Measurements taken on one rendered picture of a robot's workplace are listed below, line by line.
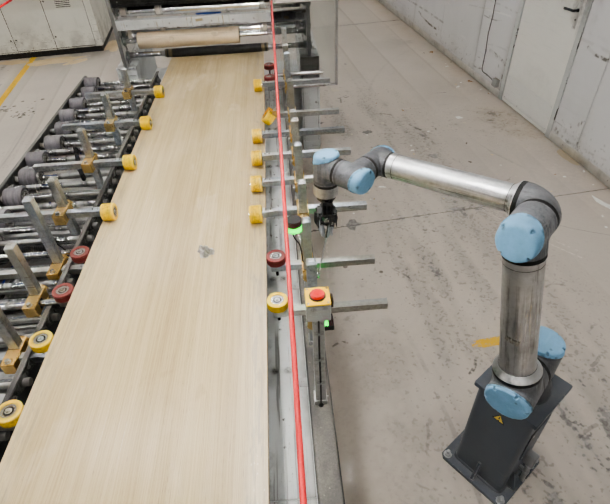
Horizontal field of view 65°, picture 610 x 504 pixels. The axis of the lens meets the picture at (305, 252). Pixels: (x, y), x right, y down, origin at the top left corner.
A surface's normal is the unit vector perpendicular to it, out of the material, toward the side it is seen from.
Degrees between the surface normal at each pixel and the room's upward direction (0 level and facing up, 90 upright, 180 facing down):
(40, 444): 0
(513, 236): 83
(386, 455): 0
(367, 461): 0
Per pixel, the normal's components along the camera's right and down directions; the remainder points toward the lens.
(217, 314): -0.04, -0.76
